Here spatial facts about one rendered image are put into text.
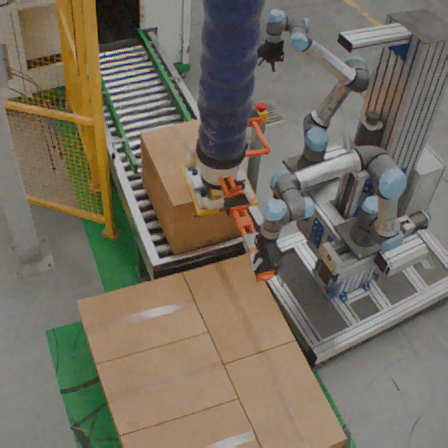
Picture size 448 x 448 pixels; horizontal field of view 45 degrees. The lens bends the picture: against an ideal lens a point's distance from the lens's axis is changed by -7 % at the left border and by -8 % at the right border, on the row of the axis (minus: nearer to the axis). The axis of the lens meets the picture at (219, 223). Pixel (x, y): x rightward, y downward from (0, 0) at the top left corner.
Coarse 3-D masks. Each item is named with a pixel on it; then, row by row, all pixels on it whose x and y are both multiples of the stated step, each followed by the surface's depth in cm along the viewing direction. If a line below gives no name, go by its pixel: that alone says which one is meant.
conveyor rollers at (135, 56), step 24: (120, 72) 436; (144, 72) 435; (120, 96) 412; (144, 96) 412; (168, 96) 416; (120, 120) 394; (168, 120) 398; (120, 144) 377; (144, 192) 351; (144, 216) 339
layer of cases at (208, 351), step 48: (144, 288) 306; (192, 288) 308; (240, 288) 310; (96, 336) 285; (144, 336) 287; (192, 336) 289; (240, 336) 290; (288, 336) 292; (144, 384) 269; (192, 384) 271; (240, 384) 273; (288, 384) 274; (144, 432) 253; (192, 432) 255; (240, 432) 256; (288, 432) 257; (336, 432) 257
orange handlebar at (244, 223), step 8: (256, 128) 287; (264, 144) 280; (248, 152) 275; (256, 152) 276; (264, 152) 277; (224, 184) 261; (232, 184) 261; (224, 192) 259; (248, 216) 249; (240, 224) 246; (248, 224) 246; (256, 232) 245; (264, 280) 230
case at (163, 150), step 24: (144, 144) 321; (168, 144) 320; (192, 144) 321; (144, 168) 338; (168, 168) 308; (168, 192) 296; (216, 192) 298; (168, 216) 308; (192, 216) 302; (216, 216) 310; (240, 216) 318; (168, 240) 324; (192, 240) 317; (216, 240) 326
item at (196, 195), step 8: (184, 168) 283; (192, 168) 282; (184, 176) 280; (192, 184) 275; (192, 192) 273; (200, 192) 269; (208, 192) 273; (192, 200) 271; (200, 200) 269; (200, 208) 266; (216, 208) 267
